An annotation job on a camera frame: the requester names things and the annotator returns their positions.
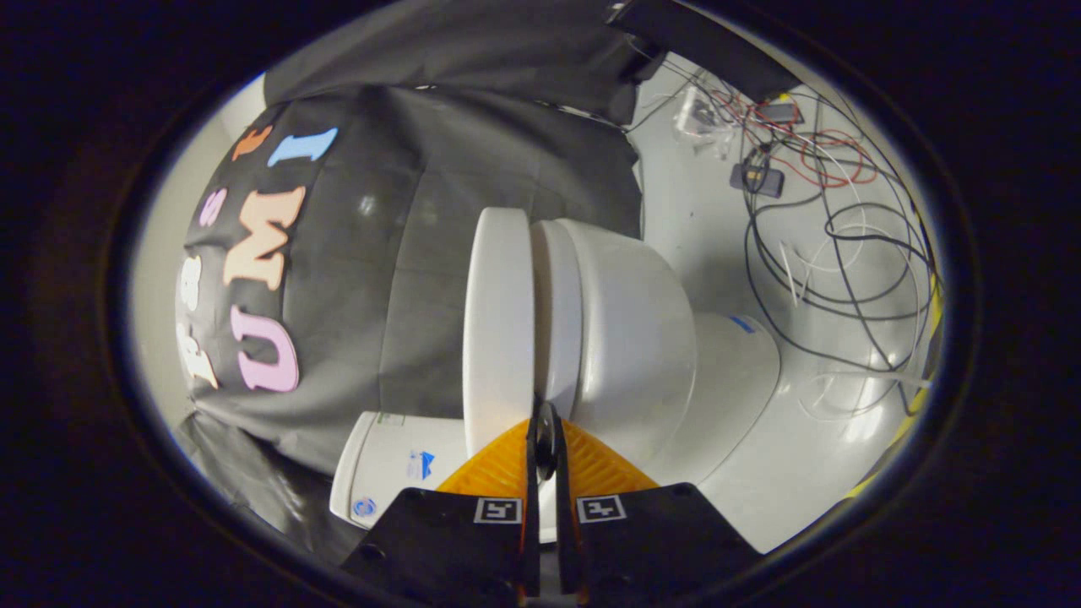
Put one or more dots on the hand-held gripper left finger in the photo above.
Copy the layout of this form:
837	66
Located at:
532	507

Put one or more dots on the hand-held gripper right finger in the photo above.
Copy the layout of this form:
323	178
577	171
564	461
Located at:
567	523

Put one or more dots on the white toilet lid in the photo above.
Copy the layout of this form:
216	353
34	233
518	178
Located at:
498	321

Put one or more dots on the white toilet seat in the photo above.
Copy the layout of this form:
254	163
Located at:
553	321

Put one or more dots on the white ceramic toilet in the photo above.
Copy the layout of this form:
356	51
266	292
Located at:
633	338

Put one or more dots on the black backdrop cloth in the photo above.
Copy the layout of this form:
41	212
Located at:
380	253

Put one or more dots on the small black device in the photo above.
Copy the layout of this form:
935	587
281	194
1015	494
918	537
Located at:
756	180

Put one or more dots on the black box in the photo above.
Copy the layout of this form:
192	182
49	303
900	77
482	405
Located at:
701	38

